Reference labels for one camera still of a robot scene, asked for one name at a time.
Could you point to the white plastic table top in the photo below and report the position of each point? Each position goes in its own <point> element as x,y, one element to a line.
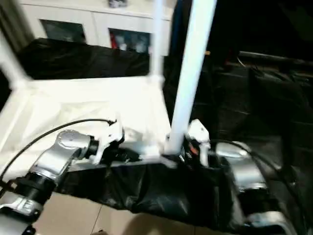
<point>85,98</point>

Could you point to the white plastic table leg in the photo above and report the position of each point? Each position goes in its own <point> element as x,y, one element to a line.
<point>157,36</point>
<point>9,61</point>
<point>193,61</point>

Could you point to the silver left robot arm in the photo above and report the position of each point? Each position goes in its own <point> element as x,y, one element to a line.
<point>61,147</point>

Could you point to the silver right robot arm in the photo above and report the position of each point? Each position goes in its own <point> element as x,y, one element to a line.
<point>244,169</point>

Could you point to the black mat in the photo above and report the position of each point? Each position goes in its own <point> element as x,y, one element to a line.
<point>244,110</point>

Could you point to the long black bar device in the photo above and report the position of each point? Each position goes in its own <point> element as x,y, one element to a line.
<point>276,58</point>

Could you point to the white glass-door cabinet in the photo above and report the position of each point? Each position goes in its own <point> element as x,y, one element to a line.
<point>97,19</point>

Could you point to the dark grey bundle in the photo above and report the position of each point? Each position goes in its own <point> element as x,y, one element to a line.
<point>117,3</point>

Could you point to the grey curtain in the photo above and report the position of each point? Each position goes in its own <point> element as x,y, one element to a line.
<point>12,29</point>

